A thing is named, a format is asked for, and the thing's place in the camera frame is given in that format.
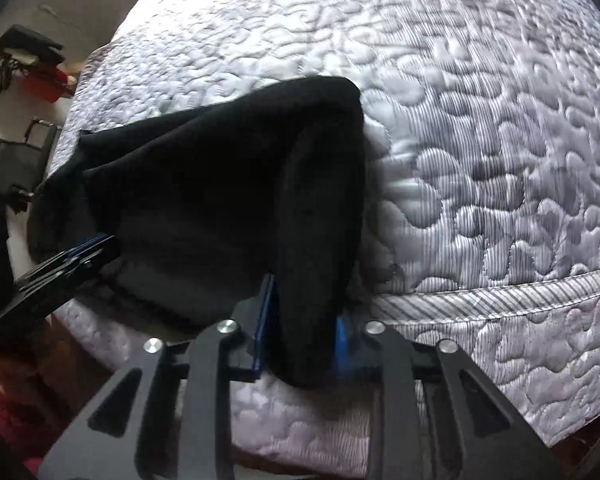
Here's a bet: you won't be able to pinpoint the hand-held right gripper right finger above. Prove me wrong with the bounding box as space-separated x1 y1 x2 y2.
332 317 566 480

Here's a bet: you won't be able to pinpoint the black office chair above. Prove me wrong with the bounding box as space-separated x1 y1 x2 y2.
0 116 62 198

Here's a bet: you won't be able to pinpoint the person's red garment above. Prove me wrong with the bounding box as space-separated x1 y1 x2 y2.
0 352 73 468

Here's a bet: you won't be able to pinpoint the black pants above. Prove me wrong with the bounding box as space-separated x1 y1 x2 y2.
30 75 368 391

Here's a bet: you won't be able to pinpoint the red hanging garment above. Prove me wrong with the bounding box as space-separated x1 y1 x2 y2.
22 71 77 100

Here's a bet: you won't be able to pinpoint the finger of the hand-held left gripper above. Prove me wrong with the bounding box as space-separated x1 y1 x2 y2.
40 233 118 268
15 246 123 306

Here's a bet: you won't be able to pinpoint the grey quilted bedspread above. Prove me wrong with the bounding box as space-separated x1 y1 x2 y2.
45 0 600 466

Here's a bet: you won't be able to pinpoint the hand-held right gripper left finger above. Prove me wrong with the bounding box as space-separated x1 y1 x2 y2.
39 274 281 480

